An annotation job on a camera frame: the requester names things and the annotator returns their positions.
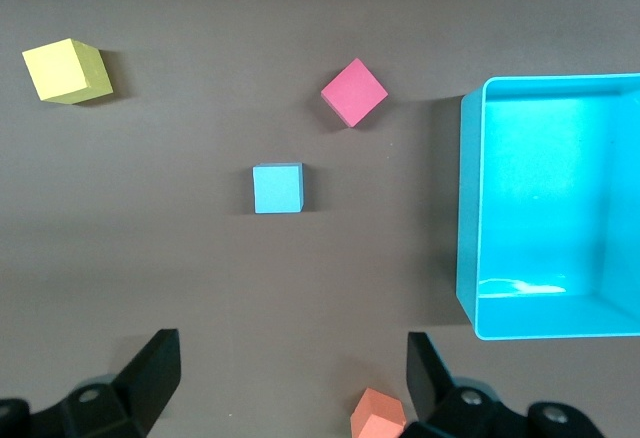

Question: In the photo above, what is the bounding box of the yellow foam block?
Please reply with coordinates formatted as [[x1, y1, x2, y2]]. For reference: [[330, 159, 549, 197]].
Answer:
[[21, 37, 115, 106]]

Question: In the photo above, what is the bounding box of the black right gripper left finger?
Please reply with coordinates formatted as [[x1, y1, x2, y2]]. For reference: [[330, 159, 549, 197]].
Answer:
[[0, 328, 181, 438]]

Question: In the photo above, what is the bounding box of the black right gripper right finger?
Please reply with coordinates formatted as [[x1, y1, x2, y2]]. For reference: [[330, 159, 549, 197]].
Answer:
[[403, 331, 609, 438]]

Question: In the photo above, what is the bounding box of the orange foam block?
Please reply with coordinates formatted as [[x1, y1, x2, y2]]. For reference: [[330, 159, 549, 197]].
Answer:
[[349, 386, 407, 438]]

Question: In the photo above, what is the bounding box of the light blue foam block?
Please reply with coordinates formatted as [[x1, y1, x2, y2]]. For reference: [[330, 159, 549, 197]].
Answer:
[[251, 162, 306, 215]]

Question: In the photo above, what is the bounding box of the cyan plastic bin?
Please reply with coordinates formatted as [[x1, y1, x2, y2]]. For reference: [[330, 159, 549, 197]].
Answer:
[[455, 73, 640, 342]]

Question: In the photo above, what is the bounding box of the brown table cover sheet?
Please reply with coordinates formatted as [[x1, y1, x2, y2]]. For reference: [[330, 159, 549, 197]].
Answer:
[[0, 0, 640, 438]]

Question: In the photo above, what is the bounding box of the red foam block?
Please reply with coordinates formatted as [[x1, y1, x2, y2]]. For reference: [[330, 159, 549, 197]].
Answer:
[[320, 57, 390, 130]]

